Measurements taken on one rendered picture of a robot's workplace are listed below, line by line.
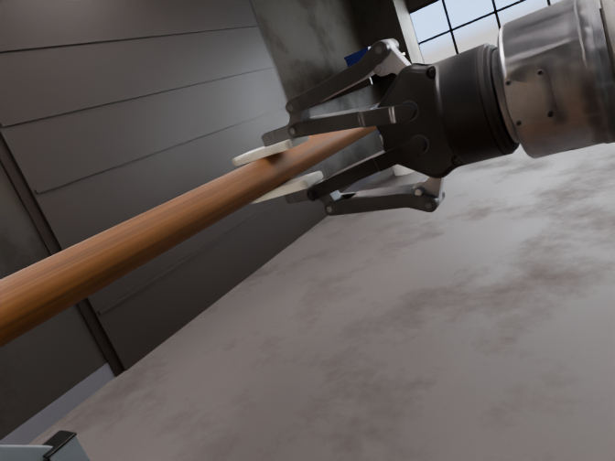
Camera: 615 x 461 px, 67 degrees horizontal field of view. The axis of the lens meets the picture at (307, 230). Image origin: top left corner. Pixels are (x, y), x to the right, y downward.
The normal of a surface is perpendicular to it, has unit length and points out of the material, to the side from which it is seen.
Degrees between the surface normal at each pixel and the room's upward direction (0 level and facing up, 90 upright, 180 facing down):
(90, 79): 90
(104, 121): 90
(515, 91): 90
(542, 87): 90
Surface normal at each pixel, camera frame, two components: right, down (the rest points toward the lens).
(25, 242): 0.79, -0.14
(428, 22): -0.51, 0.39
